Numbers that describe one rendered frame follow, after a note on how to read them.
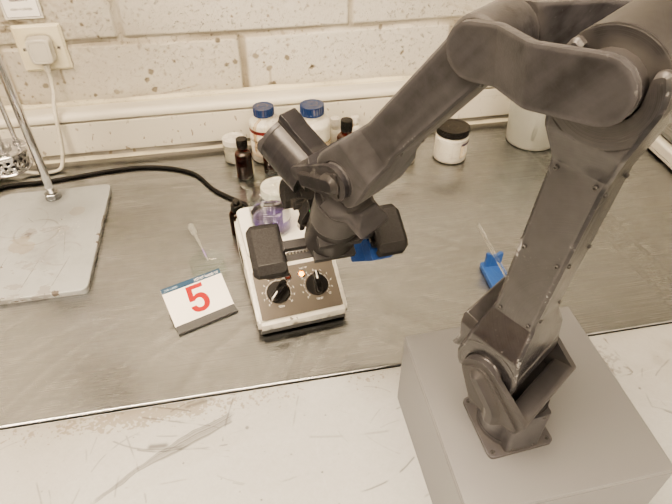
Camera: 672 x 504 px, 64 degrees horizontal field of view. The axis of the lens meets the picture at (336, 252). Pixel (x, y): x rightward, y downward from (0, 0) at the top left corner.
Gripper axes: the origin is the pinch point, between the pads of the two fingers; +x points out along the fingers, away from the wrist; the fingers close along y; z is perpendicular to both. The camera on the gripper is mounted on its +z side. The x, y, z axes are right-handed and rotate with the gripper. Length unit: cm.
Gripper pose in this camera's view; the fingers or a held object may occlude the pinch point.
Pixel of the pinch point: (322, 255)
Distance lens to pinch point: 68.6
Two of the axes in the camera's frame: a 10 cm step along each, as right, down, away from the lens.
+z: -2.4, -9.2, 3.1
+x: -1.5, 3.5, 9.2
